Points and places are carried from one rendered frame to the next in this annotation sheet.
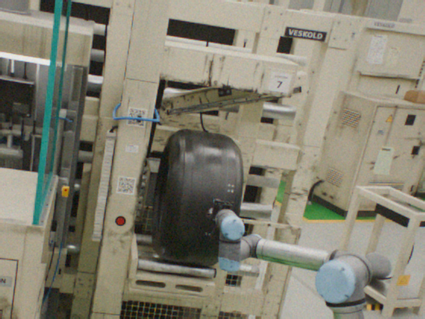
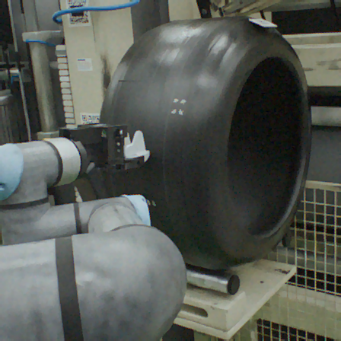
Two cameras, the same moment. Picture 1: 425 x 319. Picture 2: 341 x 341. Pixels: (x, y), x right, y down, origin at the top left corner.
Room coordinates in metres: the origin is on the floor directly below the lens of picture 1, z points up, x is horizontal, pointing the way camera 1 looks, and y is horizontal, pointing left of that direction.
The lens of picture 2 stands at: (1.67, -1.00, 1.49)
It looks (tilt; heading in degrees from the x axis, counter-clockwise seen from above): 16 degrees down; 44
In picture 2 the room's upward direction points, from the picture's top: 5 degrees counter-clockwise
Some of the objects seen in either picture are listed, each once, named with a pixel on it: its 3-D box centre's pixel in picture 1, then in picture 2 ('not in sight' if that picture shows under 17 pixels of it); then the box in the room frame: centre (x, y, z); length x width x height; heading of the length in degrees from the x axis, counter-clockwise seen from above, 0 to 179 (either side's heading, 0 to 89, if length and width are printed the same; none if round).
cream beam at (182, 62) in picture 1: (223, 68); not in sight; (2.98, -0.22, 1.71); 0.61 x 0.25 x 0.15; 97
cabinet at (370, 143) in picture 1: (373, 155); not in sight; (7.10, -2.31, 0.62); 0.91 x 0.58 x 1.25; 118
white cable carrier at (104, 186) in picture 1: (105, 187); (79, 133); (2.58, 0.20, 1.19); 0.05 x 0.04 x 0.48; 7
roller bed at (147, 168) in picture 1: (125, 190); not in sight; (3.02, 0.14, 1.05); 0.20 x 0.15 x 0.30; 97
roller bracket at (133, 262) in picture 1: (132, 249); not in sight; (2.65, 0.05, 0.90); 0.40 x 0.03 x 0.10; 7
